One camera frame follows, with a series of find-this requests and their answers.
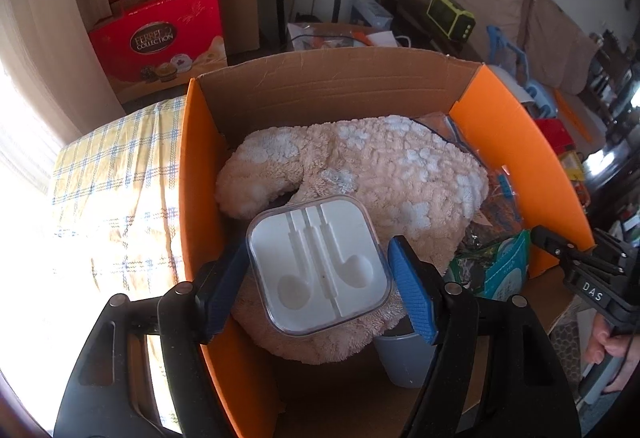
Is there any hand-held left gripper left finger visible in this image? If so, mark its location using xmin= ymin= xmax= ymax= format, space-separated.
xmin=52 ymin=238 xmax=251 ymax=438

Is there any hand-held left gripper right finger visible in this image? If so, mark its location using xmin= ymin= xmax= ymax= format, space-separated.
xmin=387 ymin=235 xmax=583 ymax=438

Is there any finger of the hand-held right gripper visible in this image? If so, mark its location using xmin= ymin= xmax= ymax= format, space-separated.
xmin=562 ymin=263 xmax=623 ymax=313
xmin=530 ymin=225 xmax=598 ymax=266

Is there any green snack packet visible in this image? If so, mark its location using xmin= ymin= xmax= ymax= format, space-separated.
xmin=445 ymin=250 xmax=488 ymax=286

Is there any clear bag of dried snacks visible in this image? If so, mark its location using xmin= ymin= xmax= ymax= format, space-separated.
xmin=465 ymin=163 xmax=526 ymax=259

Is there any translucent plastic cup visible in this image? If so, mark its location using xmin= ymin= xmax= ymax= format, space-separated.
xmin=372 ymin=328 xmax=438 ymax=389

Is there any white earphone case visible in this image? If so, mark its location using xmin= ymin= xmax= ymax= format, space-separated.
xmin=245 ymin=194 xmax=393 ymax=336

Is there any fluffy beige plush toy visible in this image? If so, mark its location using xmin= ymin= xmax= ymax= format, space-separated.
xmin=215 ymin=115 xmax=491 ymax=366

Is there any clear blue-edged snack bag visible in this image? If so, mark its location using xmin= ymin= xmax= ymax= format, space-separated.
xmin=415 ymin=113 xmax=473 ymax=153

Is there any orange cardboard box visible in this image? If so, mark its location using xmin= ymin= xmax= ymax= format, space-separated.
xmin=177 ymin=46 xmax=598 ymax=438

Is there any person's right hand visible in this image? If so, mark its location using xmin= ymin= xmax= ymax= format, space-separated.
xmin=585 ymin=313 xmax=640 ymax=391

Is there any yellow plaid tablecloth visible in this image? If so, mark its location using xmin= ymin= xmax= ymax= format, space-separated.
xmin=50 ymin=95 xmax=188 ymax=434

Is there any dark bookshelf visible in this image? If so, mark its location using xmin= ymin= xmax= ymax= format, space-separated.
xmin=587 ymin=30 xmax=640 ymax=149

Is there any light blue plastic stool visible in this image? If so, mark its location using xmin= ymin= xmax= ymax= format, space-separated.
xmin=487 ymin=25 xmax=558 ymax=116

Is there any red Ferrero Collection box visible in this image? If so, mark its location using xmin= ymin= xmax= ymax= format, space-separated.
xmin=87 ymin=0 xmax=228 ymax=103

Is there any blue white box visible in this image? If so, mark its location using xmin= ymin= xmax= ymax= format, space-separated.
xmin=350 ymin=0 xmax=396 ymax=31

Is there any large brown cardboard box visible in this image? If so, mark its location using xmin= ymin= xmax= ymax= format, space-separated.
xmin=215 ymin=0 xmax=261 ymax=63

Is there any cream curtain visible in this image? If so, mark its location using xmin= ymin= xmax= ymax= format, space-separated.
xmin=0 ymin=0 xmax=126 ymax=153

